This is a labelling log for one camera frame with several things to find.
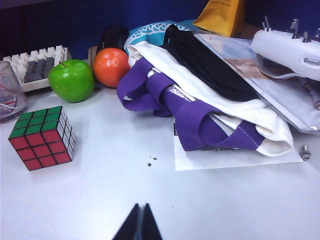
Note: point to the Rubik's cube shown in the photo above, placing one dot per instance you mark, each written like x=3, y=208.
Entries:
x=42, y=150

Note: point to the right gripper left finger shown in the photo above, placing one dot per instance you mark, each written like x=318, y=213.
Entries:
x=127, y=227

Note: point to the clear plastic sleeve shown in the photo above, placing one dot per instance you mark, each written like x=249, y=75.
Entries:
x=275, y=97

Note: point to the yellow paper package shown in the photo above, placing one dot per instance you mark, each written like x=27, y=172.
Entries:
x=222, y=17

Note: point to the green apple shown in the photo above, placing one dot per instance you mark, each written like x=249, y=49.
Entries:
x=71, y=80

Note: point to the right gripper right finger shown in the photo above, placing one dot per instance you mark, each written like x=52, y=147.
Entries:
x=148, y=227

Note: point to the teal patterned bag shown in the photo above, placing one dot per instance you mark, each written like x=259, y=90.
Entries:
x=150, y=30

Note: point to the small metal screw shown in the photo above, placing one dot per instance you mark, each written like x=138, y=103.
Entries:
x=305, y=152

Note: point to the white and grey keyboard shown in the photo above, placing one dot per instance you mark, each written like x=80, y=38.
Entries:
x=37, y=67

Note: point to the black cloth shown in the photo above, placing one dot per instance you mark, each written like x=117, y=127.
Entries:
x=212, y=70

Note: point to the clear glass cup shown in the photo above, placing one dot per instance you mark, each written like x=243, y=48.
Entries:
x=10, y=100

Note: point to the white printed paper sheet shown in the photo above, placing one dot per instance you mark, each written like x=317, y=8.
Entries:
x=225, y=160

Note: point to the orange fruit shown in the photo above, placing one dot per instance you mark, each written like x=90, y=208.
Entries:
x=110, y=66

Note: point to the black computer mouse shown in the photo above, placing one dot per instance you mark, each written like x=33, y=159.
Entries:
x=115, y=37

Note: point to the white plastic handheld device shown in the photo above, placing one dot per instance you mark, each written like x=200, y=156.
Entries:
x=280, y=47

